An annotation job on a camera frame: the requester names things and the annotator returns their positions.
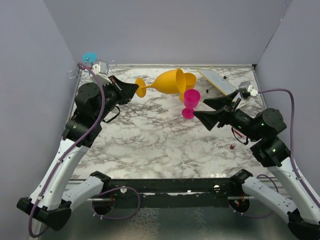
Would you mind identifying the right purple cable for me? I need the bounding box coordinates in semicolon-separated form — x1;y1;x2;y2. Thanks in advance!
257;87;320;218

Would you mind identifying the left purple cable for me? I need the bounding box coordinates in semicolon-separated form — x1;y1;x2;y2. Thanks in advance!
27;62;141;238

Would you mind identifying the yellow wine glass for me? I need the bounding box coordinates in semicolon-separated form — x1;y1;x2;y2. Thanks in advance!
135;68;187;98
177;72;197;102

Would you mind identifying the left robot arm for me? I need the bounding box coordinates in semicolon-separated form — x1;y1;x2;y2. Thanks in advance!
16;75;139;231

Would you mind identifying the pink wine glass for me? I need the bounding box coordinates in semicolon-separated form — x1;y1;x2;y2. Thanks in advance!
181;88;201;119

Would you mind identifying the chrome wine glass rack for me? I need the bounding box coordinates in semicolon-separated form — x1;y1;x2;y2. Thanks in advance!
67;59;118;84

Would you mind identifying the blue wine glass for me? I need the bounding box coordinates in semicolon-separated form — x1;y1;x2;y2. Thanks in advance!
82;52;98;68

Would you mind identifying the purple cable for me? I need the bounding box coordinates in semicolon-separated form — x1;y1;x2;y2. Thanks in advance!
257;87;320;218
27;62;141;238

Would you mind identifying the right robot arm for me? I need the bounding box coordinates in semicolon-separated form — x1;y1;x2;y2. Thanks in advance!
193;91;320;240

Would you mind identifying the black tablet stand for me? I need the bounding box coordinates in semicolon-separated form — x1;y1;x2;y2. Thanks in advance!
206;77;229;97

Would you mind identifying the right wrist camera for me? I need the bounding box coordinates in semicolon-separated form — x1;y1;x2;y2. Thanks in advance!
238;81;259;100

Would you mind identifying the small red white box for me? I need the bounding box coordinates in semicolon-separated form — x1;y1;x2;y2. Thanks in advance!
234;129;244;138

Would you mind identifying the yellow framed tablet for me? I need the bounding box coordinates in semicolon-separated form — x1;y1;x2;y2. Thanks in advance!
196;68;237;96

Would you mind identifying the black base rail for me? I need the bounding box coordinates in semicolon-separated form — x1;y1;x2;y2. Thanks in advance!
96;178;244;209

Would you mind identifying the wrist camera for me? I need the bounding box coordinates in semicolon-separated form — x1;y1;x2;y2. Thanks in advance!
238;81;259;100
91;60;111;85

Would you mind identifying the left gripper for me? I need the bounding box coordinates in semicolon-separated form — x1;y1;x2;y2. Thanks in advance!
95;74;140;122

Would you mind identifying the small red cap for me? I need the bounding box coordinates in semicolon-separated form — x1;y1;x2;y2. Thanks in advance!
229;143;236;150

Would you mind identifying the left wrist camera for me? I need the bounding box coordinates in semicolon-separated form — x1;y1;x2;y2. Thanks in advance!
91;60;111;85

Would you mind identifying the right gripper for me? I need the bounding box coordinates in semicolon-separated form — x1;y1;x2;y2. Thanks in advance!
193;89;261;141

